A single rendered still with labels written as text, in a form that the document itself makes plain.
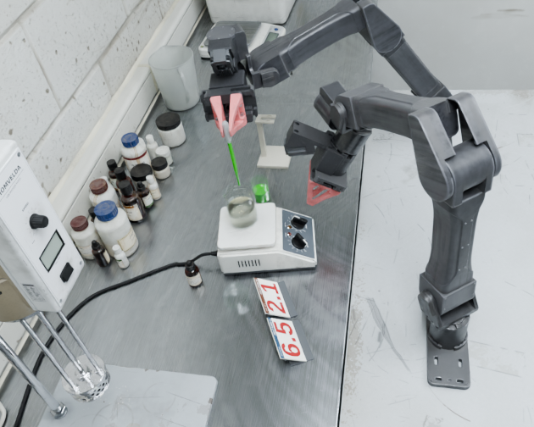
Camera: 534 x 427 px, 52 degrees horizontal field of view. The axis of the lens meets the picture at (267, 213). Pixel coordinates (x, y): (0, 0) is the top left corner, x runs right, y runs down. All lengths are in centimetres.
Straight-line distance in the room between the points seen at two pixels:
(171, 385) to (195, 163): 63
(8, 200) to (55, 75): 80
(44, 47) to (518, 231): 109
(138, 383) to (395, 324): 49
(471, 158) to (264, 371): 53
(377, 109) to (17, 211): 54
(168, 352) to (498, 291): 64
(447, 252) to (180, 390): 52
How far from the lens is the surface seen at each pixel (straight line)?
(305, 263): 114
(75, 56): 145
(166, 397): 105
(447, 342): 104
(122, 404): 107
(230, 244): 111
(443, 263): 90
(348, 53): 182
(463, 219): 83
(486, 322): 111
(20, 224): 62
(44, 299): 68
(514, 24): 250
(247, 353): 106
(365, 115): 91
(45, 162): 132
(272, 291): 111
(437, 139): 76
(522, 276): 119
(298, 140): 102
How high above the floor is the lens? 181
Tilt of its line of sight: 45 degrees down
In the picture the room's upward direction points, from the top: 10 degrees counter-clockwise
